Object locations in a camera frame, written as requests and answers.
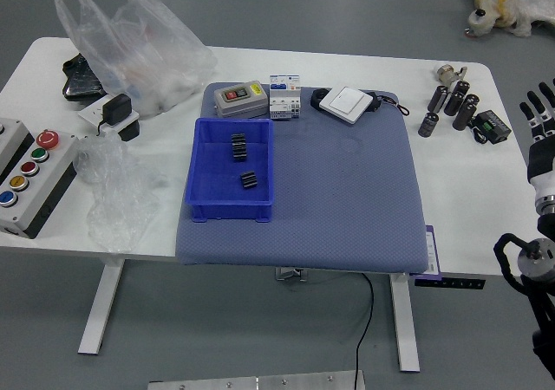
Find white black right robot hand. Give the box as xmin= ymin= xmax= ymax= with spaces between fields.
xmin=519 ymin=76 xmax=555 ymax=197

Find small black gear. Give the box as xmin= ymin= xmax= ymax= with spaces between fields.
xmin=238 ymin=169 xmax=260 ymax=191

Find big black gear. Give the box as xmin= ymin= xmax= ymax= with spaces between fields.
xmin=229 ymin=133 xmax=250 ymax=165

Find blue plastic box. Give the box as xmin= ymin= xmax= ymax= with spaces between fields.
xmin=185 ymin=117 xmax=275 ymax=224

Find grey coloured-button control box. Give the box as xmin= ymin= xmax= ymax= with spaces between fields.
xmin=0 ymin=128 xmax=82 ymax=240

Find black module with green terminal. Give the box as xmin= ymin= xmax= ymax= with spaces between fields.
xmin=470 ymin=109 xmax=513 ymax=146

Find silver metal fitting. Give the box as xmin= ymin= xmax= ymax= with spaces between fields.
xmin=432 ymin=63 xmax=470 ymax=86

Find white wrapped part black cap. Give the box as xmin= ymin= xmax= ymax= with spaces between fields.
xmin=465 ymin=8 xmax=500 ymax=38

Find black table control panel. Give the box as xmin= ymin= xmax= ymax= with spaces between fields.
xmin=413 ymin=277 xmax=486 ymax=289

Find yellowish plastic-wrapped bundle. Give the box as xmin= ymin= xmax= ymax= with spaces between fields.
xmin=453 ymin=0 xmax=555 ymax=38

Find blue-grey mat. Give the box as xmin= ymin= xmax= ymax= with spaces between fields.
xmin=174 ymin=81 xmax=428 ymax=275

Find white table leg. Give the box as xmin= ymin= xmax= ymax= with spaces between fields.
xmin=77 ymin=257 xmax=127 ymax=356
xmin=388 ymin=273 xmax=421 ymax=374

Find white circuit breaker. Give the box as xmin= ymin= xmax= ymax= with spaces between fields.
xmin=268 ymin=74 xmax=303 ymax=120

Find clear plastic bag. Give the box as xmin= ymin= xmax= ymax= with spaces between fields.
xmin=54 ymin=0 xmax=219 ymax=119

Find black power adapter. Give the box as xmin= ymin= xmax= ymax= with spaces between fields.
xmin=95 ymin=93 xmax=133 ymax=138

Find crumpled clear bubble wrap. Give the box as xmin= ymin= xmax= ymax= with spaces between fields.
xmin=74 ymin=132 xmax=171 ymax=255

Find white socket plate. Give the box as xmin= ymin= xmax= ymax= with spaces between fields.
xmin=77 ymin=94 xmax=141 ymax=133

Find black plastic tray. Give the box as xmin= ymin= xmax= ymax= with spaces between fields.
xmin=62 ymin=53 xmax=108 ymax=102

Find small black module with wires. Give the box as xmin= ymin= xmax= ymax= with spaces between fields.
xmin=367 ymin=91 xmax=411 ymax=118

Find white wall switch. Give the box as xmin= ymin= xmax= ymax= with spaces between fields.
xmin=318 ymin=86 xmax=375 ymax=126

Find black round ring part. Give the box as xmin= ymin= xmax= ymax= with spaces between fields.
xmin=309 ymin=87 xmax=333 ymax=110

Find black floor cable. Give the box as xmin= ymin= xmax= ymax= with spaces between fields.
xmin=354 ymin=272 xmax=375 ymax=390

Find metal bracket under table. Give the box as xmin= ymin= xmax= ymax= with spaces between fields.
xmin=274 ymin=267 xmax=310 ymax=283

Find grey push-button switch box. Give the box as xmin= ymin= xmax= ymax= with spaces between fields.
xmin=212 ymin=80 xmax=269 ymax=119

